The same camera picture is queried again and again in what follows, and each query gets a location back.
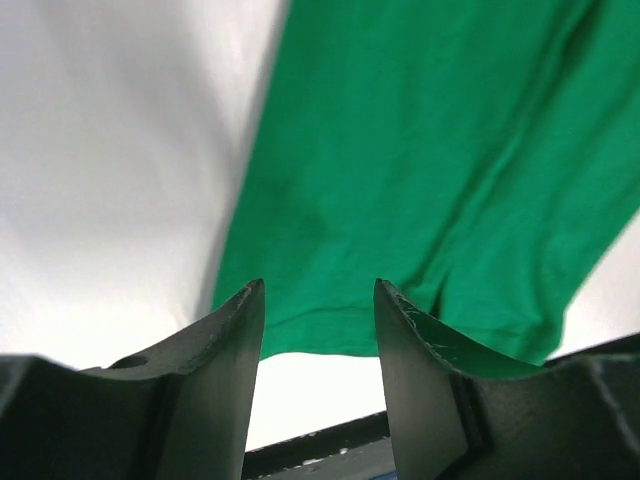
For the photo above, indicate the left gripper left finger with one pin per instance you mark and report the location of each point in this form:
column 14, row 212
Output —
column 178, row 409

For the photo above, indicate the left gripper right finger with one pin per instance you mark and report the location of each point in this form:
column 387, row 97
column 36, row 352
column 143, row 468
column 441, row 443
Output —
column 459, row 410

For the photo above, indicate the green t shirt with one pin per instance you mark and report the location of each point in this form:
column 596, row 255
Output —
column 480, row 155

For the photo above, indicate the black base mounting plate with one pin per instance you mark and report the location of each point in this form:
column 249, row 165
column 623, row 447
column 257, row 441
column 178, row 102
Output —
column 358, row 449

